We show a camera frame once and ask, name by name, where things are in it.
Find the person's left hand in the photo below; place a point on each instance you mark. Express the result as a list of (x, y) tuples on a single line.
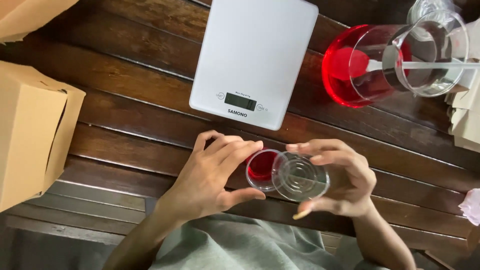
[(200, 180)]

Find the person's right hand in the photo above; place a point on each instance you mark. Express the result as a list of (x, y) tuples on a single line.
[(348, 180)]

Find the clear glass jar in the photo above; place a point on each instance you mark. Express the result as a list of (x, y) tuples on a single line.
[(431, 9)]

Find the small cup with red liquid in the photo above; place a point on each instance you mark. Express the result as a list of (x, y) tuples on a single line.
[(260, 168)]

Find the person's grey shirt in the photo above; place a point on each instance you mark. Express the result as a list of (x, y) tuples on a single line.
[(255, 243)]

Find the glass pitcher with red liquid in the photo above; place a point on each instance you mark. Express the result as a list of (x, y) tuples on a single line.
[(390, 62)]

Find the pink crumpled tissue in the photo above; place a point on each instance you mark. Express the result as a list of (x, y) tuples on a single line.
[(470, 206)]

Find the brown cardboard flap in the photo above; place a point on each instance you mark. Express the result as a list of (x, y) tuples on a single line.
[(26, 17)]

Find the white plastic spoon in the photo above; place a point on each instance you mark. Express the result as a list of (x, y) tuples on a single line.
[(408, 65)]

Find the clear plastic lid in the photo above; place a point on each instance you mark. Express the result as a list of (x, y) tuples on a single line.
[(300, 178)]

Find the stack of white paper boxes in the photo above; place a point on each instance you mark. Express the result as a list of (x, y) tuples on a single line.
[(467, 101)]

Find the brown cardboard box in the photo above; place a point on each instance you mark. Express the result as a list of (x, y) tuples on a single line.
[(35, 135)]

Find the white digital kitchen scale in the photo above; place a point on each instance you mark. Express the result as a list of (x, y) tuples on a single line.
[(251, 60)]

